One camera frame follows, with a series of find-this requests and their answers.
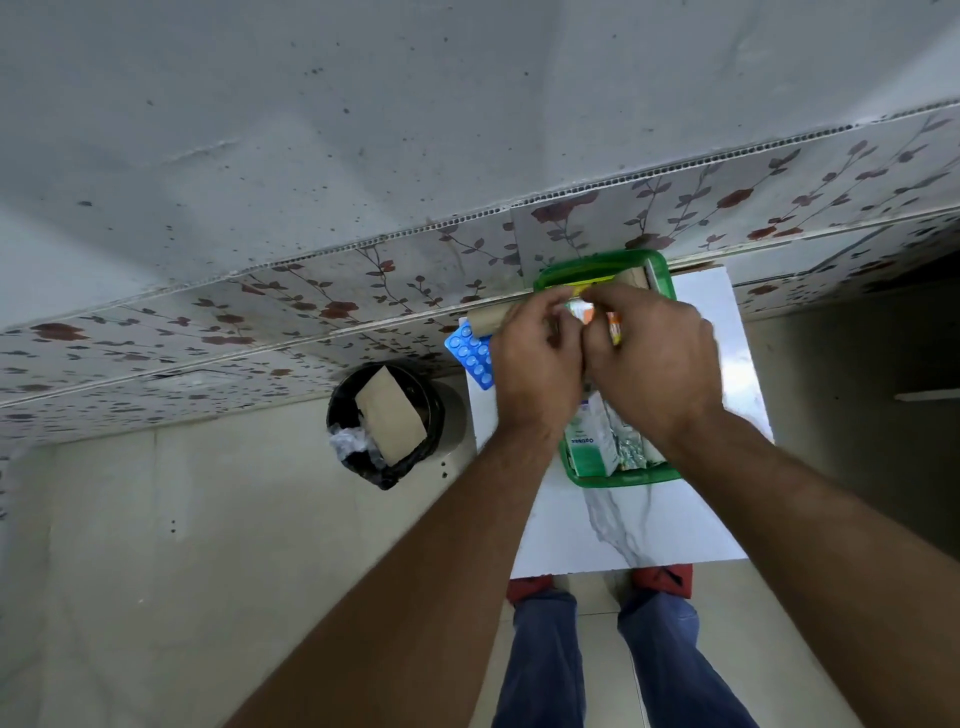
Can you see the person's left forearm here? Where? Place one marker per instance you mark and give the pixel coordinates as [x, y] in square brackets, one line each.
[420, 585]

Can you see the beige cardboard roll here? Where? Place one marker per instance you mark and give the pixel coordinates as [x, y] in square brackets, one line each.
[486, 319]

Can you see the red right shoe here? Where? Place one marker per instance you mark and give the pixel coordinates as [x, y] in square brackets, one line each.
[664, 579]

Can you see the red left shoe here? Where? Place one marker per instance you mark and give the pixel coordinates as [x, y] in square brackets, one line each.
[529, 589]

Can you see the person's left thumb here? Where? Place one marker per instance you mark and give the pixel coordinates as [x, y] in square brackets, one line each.
[570, 298]

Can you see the white and teal medicine box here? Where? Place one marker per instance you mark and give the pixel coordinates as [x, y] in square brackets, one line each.
[589, 446]

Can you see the blue blister pack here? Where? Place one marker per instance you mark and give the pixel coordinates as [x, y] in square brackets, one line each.
[469, 356]

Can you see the red shoe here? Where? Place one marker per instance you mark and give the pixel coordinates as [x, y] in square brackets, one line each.
[529, 589]
[664, 579]

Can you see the clear plastic wrapper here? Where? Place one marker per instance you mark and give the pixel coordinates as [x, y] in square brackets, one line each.
[349, 446]

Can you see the blue jeans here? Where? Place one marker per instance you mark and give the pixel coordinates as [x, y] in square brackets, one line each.
[540, 660]

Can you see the green plastic tray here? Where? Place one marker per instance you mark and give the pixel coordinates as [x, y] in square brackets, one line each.
[649, 262]

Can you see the silver blister strip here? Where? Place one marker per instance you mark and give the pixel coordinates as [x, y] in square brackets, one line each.
[634, 450]

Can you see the brown cardboard piece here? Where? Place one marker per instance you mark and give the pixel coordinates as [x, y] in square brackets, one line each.
[390, 416]

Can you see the black trash bin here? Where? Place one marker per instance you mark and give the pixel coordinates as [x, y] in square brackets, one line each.
[427, 420]

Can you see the person's left hand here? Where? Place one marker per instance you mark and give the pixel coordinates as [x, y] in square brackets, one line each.
[534, 367]

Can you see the person's right thumb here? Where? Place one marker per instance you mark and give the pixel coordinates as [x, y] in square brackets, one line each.
[600, 326]

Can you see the person's right hand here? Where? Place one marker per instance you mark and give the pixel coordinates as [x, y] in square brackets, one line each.
[660, 367]

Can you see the small colourful medicine packet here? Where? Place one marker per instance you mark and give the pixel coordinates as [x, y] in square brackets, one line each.
[581, 307]

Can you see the person's right forearm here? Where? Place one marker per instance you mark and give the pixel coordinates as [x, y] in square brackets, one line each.
[817, 555]

